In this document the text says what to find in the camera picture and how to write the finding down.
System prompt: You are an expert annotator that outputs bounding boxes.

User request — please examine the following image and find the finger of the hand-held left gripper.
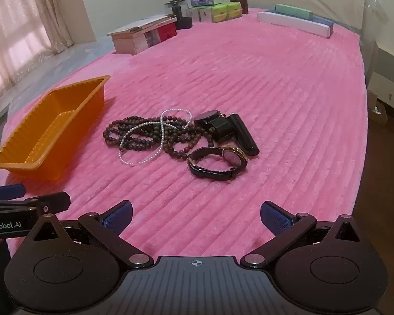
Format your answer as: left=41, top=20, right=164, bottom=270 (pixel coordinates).
left=0, top=192, right=71, bottom=215
left=0, top=185, right=26, bottom=201

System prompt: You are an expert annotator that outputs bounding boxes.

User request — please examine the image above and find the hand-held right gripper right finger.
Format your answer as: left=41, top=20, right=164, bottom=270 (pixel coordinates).
left=240, top=200, right=365, bottom=270

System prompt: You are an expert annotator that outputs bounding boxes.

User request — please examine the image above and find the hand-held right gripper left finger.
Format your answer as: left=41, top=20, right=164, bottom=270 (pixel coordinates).
left=27, top=200, right=155, bottom=270

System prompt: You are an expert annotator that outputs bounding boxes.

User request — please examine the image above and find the orange plastic tray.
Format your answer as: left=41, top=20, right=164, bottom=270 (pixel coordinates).
left=0, top=75, right=111, bottom=181

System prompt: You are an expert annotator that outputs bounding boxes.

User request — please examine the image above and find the black cylindrical case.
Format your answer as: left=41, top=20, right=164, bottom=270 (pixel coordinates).
left=228, top=113, right=261, bottom=156

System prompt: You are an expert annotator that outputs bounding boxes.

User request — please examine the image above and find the brown bead necklace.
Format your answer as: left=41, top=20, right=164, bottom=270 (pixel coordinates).
left=103, top=111, right=217, bottom=162

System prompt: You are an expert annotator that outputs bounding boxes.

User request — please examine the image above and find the white pearl necklace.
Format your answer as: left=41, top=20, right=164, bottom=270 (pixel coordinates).
left=118, top=109, right=193, bottom=167

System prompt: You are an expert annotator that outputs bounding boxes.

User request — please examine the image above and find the black strap smartwatch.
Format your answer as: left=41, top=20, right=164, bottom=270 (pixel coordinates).
left=194, top=110, right=235, bottom=144

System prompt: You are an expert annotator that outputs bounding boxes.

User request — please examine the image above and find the cardboard box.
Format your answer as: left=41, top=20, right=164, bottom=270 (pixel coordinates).
left=367, top=92, right=388, bottom=127

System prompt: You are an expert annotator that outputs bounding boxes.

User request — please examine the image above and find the pale pink curtain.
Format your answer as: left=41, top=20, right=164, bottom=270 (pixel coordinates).
left=0, top=0, right=74, bottom=106

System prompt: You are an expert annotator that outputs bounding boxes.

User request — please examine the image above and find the pink box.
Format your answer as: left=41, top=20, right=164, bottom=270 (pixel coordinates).
left=112, top=31, right=146, bottom=55

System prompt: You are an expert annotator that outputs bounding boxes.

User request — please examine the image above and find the white nightstand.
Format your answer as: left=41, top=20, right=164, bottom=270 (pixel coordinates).
left=366, top=39, right=394, bottom=115

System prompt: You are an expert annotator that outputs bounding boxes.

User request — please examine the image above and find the patterned box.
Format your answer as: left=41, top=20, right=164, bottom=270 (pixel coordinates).
left=144, top=29, right=160, bottom=47

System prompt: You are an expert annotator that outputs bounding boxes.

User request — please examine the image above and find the red box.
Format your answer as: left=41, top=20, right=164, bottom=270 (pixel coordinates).
left=158, top=22, right=178, bottom=41

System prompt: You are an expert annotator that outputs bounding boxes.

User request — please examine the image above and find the long white box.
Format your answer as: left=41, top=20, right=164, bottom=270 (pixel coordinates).
left=258, top=11, right=334, bottom=38

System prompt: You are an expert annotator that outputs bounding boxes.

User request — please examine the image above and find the flat blue box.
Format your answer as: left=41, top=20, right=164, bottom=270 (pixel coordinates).
left=311, top=16, right=334, bottom=27

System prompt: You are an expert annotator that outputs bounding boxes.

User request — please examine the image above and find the long green box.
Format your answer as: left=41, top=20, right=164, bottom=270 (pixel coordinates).
left=275, top=4, right=314, bottom=20

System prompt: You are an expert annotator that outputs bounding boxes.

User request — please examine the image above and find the green tissue box pack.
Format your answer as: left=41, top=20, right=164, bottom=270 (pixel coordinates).
left=212, top=3, right=243, bottom=23

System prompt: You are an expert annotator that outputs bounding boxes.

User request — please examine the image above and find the black round container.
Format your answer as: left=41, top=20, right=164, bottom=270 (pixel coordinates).
left=165, top=0, right=193, bottom=29

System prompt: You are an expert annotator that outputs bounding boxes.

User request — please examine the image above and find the dark brown box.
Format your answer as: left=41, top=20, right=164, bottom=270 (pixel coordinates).
left=229, top=0, right=249, bottom=14

